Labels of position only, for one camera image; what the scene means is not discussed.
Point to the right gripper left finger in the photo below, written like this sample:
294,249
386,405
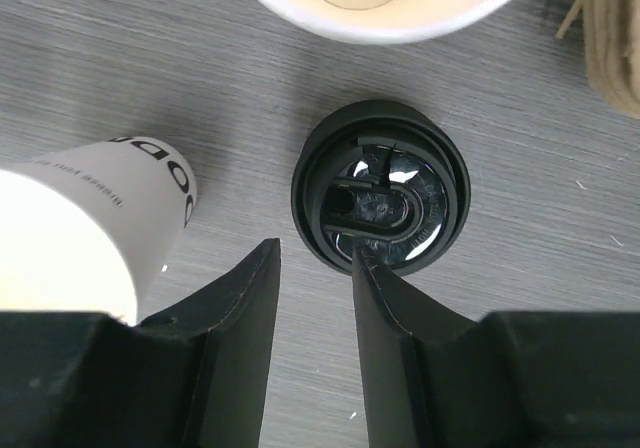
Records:
231,321

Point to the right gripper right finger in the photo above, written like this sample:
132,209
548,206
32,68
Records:
393,320

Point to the stack of black lids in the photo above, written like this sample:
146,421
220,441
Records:
381,175

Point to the cardboard cup carrier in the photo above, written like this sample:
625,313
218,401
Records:
611,46

